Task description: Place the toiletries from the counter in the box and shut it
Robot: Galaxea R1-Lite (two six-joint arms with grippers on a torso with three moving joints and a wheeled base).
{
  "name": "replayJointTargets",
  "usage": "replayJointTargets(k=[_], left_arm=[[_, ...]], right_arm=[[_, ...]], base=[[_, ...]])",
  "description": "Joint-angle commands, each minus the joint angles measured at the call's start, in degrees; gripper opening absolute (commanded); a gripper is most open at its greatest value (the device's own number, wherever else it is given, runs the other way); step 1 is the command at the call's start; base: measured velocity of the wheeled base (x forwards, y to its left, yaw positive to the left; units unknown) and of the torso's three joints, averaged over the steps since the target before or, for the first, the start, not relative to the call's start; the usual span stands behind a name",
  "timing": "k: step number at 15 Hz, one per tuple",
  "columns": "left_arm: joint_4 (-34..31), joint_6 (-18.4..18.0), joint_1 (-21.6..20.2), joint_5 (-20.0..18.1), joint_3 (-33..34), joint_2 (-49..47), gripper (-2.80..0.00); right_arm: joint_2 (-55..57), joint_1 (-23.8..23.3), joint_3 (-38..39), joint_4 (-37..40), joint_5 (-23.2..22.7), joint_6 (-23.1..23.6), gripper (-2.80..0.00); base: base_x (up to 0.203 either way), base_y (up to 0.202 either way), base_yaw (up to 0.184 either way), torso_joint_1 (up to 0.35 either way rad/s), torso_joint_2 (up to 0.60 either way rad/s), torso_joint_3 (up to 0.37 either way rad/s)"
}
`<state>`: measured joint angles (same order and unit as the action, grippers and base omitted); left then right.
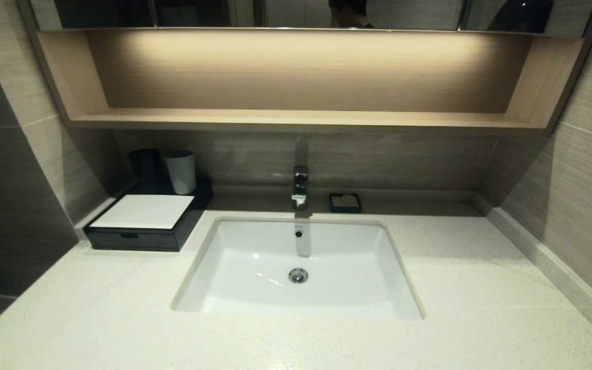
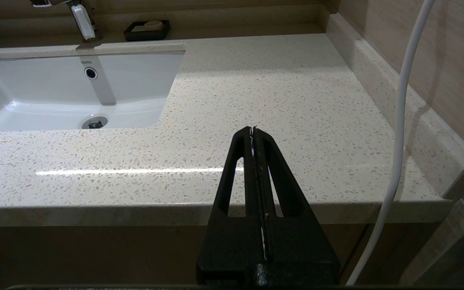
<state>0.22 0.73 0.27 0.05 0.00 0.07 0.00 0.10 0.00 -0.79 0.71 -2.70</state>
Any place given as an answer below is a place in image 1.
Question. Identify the black cup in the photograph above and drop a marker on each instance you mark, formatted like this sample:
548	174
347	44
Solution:
146	169

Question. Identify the black box with white top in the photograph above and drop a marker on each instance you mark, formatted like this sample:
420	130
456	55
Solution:
147	210

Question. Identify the chrome faucet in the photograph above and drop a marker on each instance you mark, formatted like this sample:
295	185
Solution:
300	185

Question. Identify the black soap dish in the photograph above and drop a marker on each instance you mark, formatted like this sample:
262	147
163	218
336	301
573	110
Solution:
333	205

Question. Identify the round beige soap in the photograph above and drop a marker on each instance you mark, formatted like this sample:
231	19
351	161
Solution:
348	199

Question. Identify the chrome sink drain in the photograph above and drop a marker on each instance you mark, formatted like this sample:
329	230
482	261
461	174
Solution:
298	275

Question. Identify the white sink basin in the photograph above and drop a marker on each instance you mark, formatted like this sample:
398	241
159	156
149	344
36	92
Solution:
255	277

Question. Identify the white cup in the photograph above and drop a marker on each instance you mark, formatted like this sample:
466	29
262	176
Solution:
180	172

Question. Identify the mirror cabinet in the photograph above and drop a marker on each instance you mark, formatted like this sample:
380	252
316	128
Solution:
296	13

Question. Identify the wooden wall shelf niche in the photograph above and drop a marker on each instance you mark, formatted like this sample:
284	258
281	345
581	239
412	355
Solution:
296	77

